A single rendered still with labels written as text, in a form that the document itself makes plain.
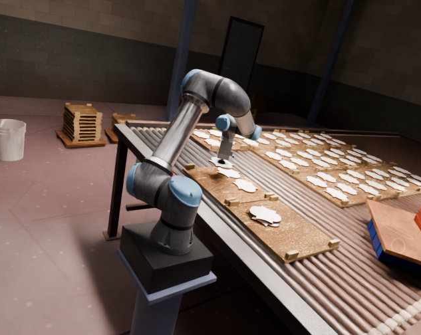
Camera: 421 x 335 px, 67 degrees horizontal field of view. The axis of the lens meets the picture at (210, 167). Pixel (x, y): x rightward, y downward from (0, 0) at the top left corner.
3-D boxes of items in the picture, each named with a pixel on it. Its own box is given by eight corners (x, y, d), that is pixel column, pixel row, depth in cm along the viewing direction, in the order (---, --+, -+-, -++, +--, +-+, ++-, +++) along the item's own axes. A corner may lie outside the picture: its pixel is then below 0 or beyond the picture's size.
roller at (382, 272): (427, 320, 118) (434, 310, 116) (181, 133, 260) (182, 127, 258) (433, 316, 121) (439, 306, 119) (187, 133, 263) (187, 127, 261)
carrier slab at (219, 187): (223, 208, 152) (223, 205, 151) (181, 170, 182) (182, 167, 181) (274, 200, 172) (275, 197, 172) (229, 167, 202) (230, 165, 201)
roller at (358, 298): (394, 344, 104) (401, 334, 102) (153, 133, 246) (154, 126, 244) (402, 339, 106) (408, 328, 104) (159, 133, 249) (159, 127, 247)
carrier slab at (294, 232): (283, 264, 122) (284, 261, 121) (224, 208, 152) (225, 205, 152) (338, 248, 142) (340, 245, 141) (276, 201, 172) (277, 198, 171)
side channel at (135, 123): (127, 134, 235) (128, 122, 232) (124, 131, 240) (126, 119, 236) (396, 139, 466) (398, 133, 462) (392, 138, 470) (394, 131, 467)
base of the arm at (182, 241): (157, 256, 103) (164, 230, 99) (143, 229, 114) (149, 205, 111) (198, 253, 110) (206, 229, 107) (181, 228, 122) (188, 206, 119)
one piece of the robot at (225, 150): (240, 137, 166) (232, 166, 172) (239, 133, 174) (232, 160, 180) (221, 133, 166) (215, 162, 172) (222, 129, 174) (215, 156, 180)
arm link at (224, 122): (237, 121, 150) (244, 117, 160) (215, 113, 153) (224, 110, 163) (232, 136, 153) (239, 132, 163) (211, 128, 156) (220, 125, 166)
